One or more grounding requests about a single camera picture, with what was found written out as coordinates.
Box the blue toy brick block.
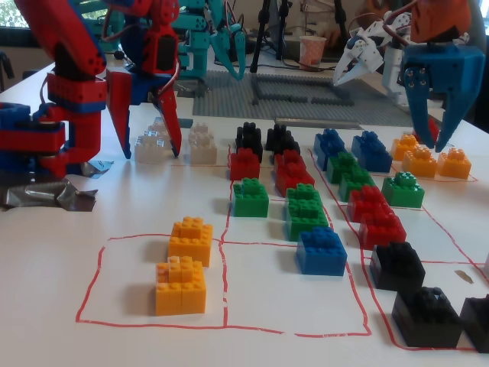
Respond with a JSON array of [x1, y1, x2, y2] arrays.
[[313, 128, 343, 154], [357, 143, 393, 174], [316, 141, 347, 172], [296, 226, 348, 276], [351, 129, 383, 154]]

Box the green toy brick block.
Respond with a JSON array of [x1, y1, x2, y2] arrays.
[[232, 177, 270, 218], [338, 167, 377, 202], [381, 171, 426, 210], [285, 182, 325, 211], [285, 198, 334, 242], [326, 151, 362, 184]]

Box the dark grey brick frame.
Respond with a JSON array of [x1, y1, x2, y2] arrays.
[[250, 73, 355, 107]]

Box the yellow toy brick block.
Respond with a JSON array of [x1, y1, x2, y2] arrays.
[[436, 148, 472, 180], [401, 145, 439, 178], [154, 256, 208, 317], [391, 133, 420, 161], [167, 216, 214, 268]]

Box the grey studded baseplate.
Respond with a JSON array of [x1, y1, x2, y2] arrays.
[[192, 70, 416, 130]]

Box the red and blue gripper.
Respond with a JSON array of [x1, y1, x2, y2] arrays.
[[105, 0, 183, 160]]

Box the white red black servo cable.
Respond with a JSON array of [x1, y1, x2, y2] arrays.
[[158, 53, 181, 96]]

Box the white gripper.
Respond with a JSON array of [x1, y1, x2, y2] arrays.
[[332, 21, 387, 86]]

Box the pink dotted paper cup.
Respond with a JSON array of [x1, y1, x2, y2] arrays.
[[299, 34, 328, 70]]

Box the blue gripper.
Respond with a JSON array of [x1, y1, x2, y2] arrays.
[[403, 43, 486, 154]]

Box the black toy brick block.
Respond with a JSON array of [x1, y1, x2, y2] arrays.
[[391, 286, 463, 349], [235, 121, 263, 145], [236, 133, 265, 161], [267, 135, 302, 164], [266, 122, 291, 148], [458, 293, 489, 355], [369, 241, 427, 292]]

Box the black tripod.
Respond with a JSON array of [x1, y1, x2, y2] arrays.
[[249, 0, 292, 74]]

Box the crumpled silver duct tape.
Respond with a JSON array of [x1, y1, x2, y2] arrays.
[[0, 159, 115, 213]]

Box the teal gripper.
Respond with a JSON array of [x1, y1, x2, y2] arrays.
[[208, 0, 248, 80]]

